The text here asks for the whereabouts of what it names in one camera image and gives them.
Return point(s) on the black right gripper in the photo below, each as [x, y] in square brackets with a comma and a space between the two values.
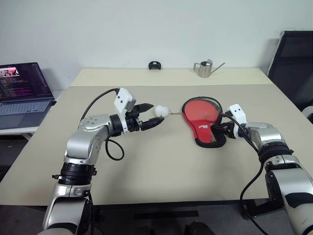
[227, 129]

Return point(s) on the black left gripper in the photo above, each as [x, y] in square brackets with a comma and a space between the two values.
[134, 122]

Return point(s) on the white fluffy zipper pendant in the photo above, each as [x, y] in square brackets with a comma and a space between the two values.
[162, 111]

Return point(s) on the black and red paddle case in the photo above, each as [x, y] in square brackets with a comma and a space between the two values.
[203, 132]

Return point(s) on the red table tennis paddle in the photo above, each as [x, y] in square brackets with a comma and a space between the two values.
[198, 110]

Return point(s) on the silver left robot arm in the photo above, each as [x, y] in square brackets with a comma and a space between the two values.
[83, 142]

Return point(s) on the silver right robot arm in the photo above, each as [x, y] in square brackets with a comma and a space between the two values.
[266, 137]

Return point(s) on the small black clamp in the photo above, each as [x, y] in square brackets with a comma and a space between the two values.
[154, 65]

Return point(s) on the steel watering can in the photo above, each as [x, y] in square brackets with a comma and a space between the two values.
[204, 69]

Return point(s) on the white rounded object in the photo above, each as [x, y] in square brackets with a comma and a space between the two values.
[308, 114]

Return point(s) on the black office chair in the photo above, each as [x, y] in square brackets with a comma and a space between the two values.
[293, 68]

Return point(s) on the dark rounded shape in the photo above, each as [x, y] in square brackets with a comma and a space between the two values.
[198, 228]

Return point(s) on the dark open laptop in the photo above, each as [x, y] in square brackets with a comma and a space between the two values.
[22, 98]

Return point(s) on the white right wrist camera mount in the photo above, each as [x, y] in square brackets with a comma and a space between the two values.
[237, 112]

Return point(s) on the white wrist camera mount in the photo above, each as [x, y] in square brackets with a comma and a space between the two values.
[237, 112]
[122, 98]

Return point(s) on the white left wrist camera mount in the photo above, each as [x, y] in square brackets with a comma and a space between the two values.
[122, 98]

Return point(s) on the black table frame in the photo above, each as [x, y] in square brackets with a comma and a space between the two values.
[256, 208]

